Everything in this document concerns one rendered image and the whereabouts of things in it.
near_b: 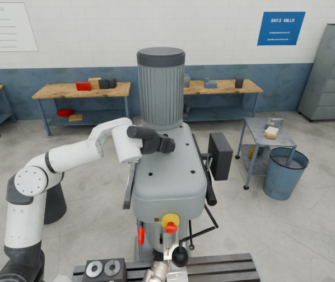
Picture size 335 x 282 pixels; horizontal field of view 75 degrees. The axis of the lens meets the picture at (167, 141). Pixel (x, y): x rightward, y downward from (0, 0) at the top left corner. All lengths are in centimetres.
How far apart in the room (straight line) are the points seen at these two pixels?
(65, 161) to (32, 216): 17
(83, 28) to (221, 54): 288
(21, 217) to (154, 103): 59
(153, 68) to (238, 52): 453
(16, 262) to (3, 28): 515
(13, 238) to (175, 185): 46
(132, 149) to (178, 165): 23
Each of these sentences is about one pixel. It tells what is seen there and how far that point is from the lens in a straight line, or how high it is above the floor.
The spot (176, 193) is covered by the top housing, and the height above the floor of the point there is 188.
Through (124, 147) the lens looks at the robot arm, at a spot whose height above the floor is 204.
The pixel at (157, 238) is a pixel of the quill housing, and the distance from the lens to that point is 110.
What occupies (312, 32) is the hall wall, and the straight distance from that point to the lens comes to 602.
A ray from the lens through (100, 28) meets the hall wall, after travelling 500.
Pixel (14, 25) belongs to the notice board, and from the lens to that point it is 553.
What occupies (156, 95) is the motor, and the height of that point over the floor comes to 205.
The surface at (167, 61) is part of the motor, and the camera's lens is 87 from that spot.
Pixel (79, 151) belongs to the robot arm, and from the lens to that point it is 64.
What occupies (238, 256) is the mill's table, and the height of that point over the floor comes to 90.
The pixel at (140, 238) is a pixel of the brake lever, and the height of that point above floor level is 171.
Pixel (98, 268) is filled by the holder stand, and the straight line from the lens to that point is 148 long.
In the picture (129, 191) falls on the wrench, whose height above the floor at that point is 190.
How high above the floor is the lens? 238
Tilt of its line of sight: 33 degrees down
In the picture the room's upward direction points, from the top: straight up
